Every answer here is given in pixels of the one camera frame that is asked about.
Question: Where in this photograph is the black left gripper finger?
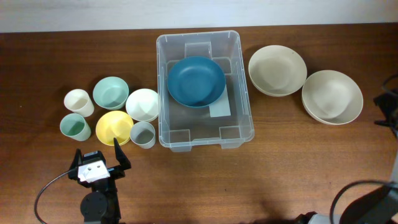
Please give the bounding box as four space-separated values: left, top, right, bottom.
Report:
113 138 131 170
72 149 82 169

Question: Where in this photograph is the beige bowl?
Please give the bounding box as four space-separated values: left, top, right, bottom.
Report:
248 45 307 97
302 70 364 125

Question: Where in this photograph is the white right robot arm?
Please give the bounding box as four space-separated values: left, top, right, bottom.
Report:
294 89 397 224

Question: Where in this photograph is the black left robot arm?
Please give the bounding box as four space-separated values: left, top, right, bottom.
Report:
68 138 131 223

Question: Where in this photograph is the grey plastic cup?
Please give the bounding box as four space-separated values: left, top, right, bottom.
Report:
130 121 155 149

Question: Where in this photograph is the green plastic cup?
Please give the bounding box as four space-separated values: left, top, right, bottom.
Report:
60 113 91 141

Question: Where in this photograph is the yellow small bowl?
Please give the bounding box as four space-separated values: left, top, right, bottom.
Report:
95 111 134 146

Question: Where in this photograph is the white small bowl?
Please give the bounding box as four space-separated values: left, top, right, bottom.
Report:
126 88 159 122

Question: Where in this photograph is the cream plastic cup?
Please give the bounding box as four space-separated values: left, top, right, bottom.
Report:
63 89 94 117

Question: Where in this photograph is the green small bowl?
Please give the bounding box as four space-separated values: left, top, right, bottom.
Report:
93 77 129 110

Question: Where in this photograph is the clear plastic storage bin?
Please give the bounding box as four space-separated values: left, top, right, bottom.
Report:
156 30 254 152

